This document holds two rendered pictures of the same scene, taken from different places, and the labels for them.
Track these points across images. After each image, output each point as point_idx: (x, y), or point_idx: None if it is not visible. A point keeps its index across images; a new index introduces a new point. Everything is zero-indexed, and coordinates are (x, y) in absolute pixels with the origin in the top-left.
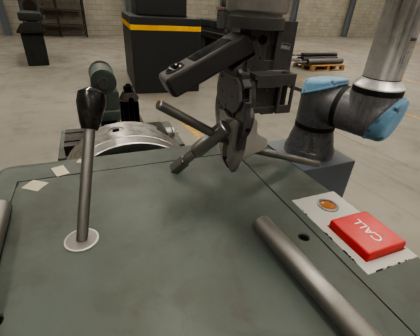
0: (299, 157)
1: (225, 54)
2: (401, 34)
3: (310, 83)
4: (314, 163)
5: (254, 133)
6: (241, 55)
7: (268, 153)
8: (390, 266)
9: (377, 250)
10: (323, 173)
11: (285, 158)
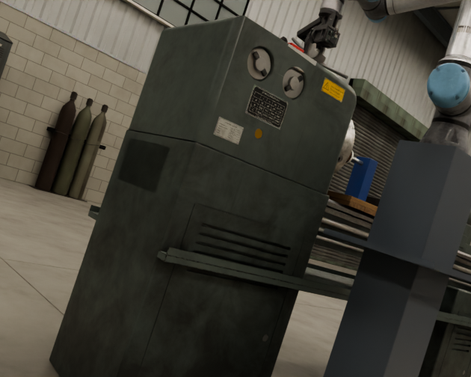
0: (336, 69)
1: (312, 22)
2: (454, 25)
3: None
4: (342, 74)
5: (313, 48)
6: (316, 22)
7: (321, 63)
8: None
9: None
10: (419, 148)
11: (328, 68)
